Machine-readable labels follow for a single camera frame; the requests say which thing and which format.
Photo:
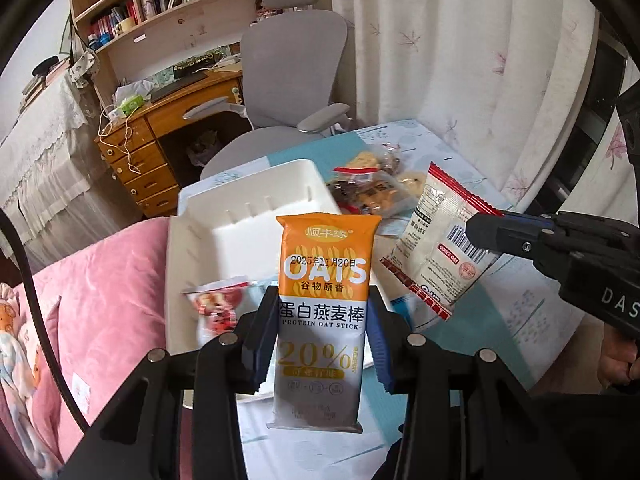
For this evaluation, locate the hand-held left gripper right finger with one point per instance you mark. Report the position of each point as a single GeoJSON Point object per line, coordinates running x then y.
{"type": "Point", "coordinates": [381, 355]}

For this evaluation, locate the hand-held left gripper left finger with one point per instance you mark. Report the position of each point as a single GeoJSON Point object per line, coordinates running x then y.
{"type": "Point", "coordinates": [260, 345]}

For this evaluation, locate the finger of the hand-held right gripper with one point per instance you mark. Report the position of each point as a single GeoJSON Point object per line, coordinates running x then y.
{"type": "Point", "coordinates": [530, 219]}
{"type": "Point", "coordinates": [487, 235]}

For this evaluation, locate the white red-edged snack packet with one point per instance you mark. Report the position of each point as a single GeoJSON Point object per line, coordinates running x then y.
{"type": "Point", "coordinates": [435, 240]}

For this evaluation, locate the orange white oat bar packet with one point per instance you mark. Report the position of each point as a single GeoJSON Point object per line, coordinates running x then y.
{"type": "Point", "coordinates": [325, 270]}

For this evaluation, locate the white storage box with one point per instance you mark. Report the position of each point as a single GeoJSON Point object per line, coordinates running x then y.
{"type": "Point", "coordinates": [250, 240]}

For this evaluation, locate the clear red-striped snack packet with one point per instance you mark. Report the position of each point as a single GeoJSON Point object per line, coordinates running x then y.
{"type": "Point", "coordinates": [356, 161]}

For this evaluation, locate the clear bag of snacks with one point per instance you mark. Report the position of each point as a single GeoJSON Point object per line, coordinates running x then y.
{"type": "Point", "coordinates": [375, 195]}

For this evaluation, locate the person's right hand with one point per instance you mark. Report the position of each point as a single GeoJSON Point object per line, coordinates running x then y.
{"type": "Point", "coordinates": [619, 360]}

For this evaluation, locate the red printed snack packet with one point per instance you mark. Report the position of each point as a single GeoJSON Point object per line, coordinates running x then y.
{"type": "Point", "coordinates": [215, 305]}

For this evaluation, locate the pale yellow snack packet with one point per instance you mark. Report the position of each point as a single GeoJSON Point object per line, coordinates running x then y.
{"type": "Point", "coordinates": [414, 182]}

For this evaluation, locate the pink blanket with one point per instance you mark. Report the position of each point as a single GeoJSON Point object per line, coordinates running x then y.
{"type": "Point", "coordinates": [100, 310]}

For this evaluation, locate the white floral curtain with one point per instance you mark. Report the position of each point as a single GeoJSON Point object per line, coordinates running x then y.
{"type": "Point", "coordinates": [425, 35]}

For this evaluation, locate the wooden desk with drawers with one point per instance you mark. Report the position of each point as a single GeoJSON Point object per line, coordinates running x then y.
{"type": "Point", "coordinates": [150, 160]}

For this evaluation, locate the cartoon printed blanket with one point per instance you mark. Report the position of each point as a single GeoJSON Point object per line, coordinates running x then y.
{"type": "Point", "coordinates": [20, 340]}

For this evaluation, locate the grey office chair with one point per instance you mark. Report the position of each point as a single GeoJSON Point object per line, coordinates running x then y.
{"type": "Point", "coordinates": [295, 60]}

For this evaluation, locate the black keyboard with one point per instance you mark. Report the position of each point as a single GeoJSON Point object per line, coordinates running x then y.
{"type": "Point", "coordinates": [177, 87]}

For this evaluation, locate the green tissue pack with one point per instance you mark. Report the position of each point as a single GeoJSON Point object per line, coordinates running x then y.
{"type": "Point", "coordinates": [131, 106]}

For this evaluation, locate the white plastic bag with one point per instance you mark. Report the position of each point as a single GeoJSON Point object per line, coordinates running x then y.
{"type": "Point", "coordinates": [132, 90]}

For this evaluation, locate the white lace furniture cover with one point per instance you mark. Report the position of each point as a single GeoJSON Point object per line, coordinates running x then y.
{"type": "Point", "coordinates": [45, 135]}

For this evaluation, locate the floral cloth bag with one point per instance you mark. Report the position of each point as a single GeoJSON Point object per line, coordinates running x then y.
{"type": "Point", "coordinates": [82, 67]}

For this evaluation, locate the wooden bookshelf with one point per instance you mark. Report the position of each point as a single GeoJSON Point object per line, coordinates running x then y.
{"type": "Point", "coordinates": [165, 25]}

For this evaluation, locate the stack of books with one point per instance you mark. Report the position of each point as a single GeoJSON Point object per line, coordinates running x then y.
{"type": "Point", "coordinates": [37, 85]}

